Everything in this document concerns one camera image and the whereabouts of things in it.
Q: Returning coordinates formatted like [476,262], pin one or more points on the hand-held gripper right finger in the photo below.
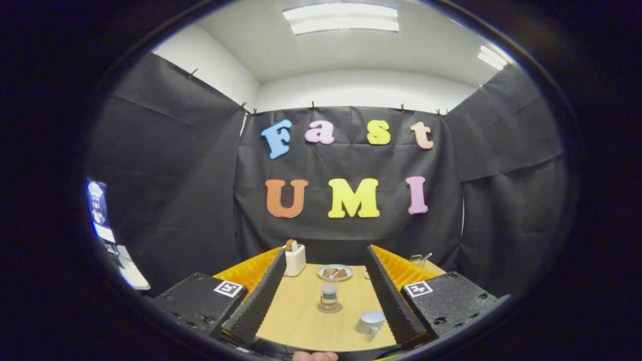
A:
[393,301]

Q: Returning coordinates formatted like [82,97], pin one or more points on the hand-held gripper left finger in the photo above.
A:
[258,306]

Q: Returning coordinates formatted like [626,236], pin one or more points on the pale green plate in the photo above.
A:
[321,273]

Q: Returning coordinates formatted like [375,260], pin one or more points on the white side desk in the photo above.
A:
[133,273]

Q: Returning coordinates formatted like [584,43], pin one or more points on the round brown coaster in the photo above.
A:
[321,309]

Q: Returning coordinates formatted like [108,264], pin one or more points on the blue wall poster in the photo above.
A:
[99,208]

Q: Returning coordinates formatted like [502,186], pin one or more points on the black backdrop cloth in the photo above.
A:
[175,200]

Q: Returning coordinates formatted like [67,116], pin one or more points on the small ceiling light panel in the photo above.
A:
[492,57]

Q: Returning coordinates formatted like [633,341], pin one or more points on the brown bread slice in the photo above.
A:
[291,245]

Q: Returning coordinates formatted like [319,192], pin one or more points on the wooden table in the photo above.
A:
[296,311]

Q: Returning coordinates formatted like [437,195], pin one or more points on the brown food piece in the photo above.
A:
[343,274]
[328,272]

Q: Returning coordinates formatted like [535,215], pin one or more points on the large ceiling light panel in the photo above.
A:
[341,17]

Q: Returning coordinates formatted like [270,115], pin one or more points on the white toaster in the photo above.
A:
[295,263]

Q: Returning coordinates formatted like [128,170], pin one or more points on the clear plastic juice bottle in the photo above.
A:
[329,296]

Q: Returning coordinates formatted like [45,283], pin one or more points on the white cup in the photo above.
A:
[368,321]

